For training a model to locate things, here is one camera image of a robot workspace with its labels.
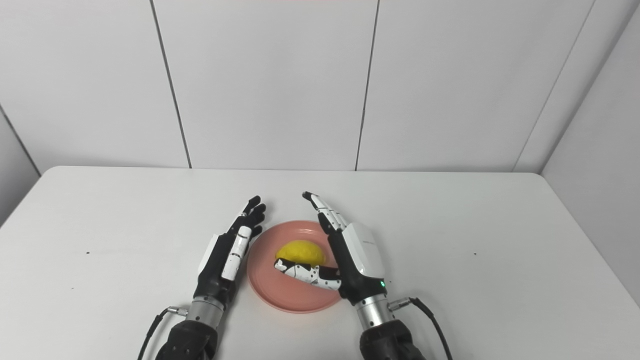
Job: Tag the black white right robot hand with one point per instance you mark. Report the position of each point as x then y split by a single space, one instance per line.
357 260

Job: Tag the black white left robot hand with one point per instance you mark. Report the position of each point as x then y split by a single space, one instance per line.
220 265

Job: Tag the yellow lemon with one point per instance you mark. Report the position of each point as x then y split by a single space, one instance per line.
300 252

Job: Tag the pink round plate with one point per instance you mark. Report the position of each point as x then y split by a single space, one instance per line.
290 295

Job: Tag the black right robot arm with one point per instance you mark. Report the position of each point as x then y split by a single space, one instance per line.
385 335

